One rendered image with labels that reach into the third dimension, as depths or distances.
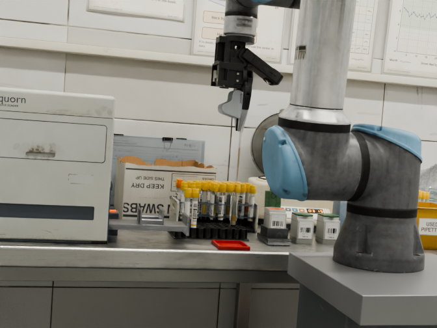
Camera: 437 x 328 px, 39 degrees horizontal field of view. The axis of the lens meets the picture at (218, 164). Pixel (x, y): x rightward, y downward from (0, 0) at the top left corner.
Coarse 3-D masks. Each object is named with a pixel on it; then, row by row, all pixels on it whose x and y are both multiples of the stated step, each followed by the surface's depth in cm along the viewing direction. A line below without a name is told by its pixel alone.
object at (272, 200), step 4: (268, 192) 143; (272, 192) 144; (268, 196) 143; (272, 196) 143; (276, 196) 144; (268, 200) 143; (272, 200) 143; (276, 200) 144; (280, 200) 144; (268, 204) 143; (272, 204) 143; (276, 204) 143; (280, 204) 144
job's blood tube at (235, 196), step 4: (232, 196) 144; (236, 196) 143; (232, 200) 144; (236, 200) 144; (232, 204) 144; (236, 204) 144; (232, 208) 144; (236, 208) 144; (232, 212) 144; (236, 212) 144; (232, 216) 144; (232, 220) 144; (232, 224) 144
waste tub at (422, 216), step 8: (424, 208) 144; (432, 208) 145; (424, 216) 145; (432, 216) 145; (424, 224) 145; (432, 224) 145; (424, 232) 145; (432, 232) 146; (424, 240) 145; (432, 240) 146; (424, 248) 145; (432, 248) 146
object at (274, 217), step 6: (270, 210) 139; (276, 210) 139; (282, 210) 140; (264, 216) 143; (270, 216) 138; (276, 216) 139; (282, 216) 139; (264, 222) 142; (270, 222) 138; (276, 222) 139; (282, 222) 139
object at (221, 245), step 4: (212, 240) 134; (216, 240) 134; (220, 240) 134; (224, 240) 134; (228, 240) 135; (232, 240) 135; (216, 244) 130; (220, 244) 133; (224, 244) 133; (228, 244) 133; (232, 244) 134; (236, 244) 134; (240, 244) 134; (244, 244) 132; (220, 248) 128; (224, 248) 128; (228, 248) 128; (232, 248) 128; (236, 248) 128; (240, 248) 129; (244, 248) 129; (248, 248) 129
